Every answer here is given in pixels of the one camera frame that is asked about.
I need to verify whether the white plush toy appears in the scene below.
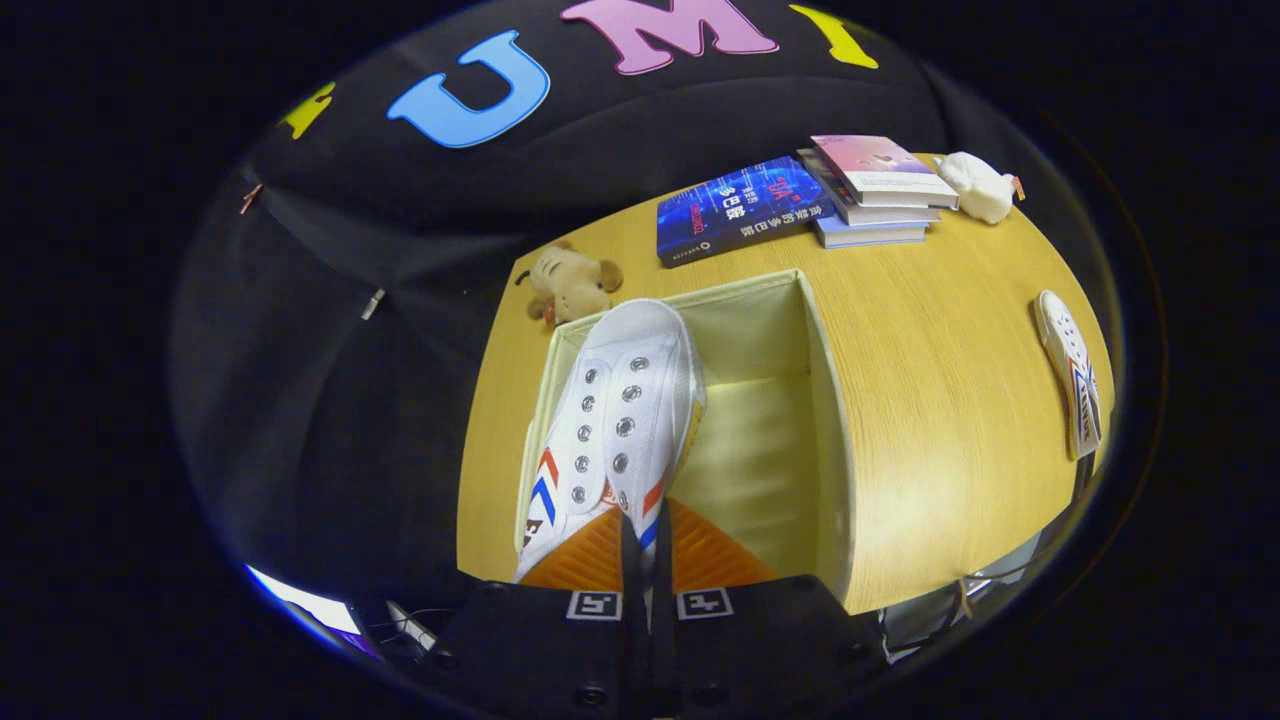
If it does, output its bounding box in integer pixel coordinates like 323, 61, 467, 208
935, 151, 1027, 226

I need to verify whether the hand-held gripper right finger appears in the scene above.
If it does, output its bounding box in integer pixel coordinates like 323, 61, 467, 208
650, 500, 888, 720

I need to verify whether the laptop screen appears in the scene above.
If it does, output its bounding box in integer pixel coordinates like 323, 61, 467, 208
245, 565, 363, 641

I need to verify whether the beige fabric storage box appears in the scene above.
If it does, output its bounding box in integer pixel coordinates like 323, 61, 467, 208
515, 268, 856, 601

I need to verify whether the grey cover book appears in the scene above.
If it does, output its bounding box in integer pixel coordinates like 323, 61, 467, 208
797, 148, 942, 228

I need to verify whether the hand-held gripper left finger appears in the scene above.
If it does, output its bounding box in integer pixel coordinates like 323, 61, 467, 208
430, 505, 651, 720

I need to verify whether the white striped canvas shoe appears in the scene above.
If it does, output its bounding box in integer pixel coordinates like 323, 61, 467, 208
1033, 290, 1104, 462
515, 298, 708, 584

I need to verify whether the light blue cover book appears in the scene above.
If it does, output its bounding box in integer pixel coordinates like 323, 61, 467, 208
812, 213, 930, 250

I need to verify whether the dark blue book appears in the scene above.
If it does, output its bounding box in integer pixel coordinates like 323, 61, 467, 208
656, 155, 837, 269

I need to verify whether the brown plush dog toy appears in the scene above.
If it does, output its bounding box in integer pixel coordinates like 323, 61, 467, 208
515, 240, 625, 329

